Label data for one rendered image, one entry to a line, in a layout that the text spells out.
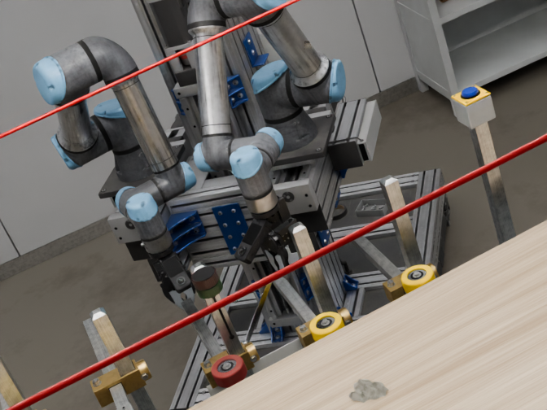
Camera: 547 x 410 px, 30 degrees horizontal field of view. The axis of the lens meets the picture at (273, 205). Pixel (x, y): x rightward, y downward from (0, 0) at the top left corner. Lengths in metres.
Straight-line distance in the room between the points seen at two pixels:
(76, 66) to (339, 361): 0.99
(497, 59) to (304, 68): 2.57
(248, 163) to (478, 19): 3.22
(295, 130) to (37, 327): 2.17
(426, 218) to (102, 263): 1.73
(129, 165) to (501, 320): 1.30
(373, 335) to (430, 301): 0.16
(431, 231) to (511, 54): 1.60
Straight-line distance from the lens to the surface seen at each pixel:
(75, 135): 2.91
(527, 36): 5.35
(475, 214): 4.29
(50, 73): 2.63
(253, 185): 2.38
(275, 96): 2.83
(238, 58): 3.03
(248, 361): 2.50
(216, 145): 2.51
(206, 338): 2.61
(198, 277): 2.31
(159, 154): 2.73
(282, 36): 2.61
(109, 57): 2.65
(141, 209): 2.63
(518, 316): 2.28
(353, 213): 4.12
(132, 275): 4.74
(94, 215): 5.14
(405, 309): 2.38
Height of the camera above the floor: 2.33
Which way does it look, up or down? 29 degrees down
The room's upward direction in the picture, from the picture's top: 21 degrees counter-clockwise
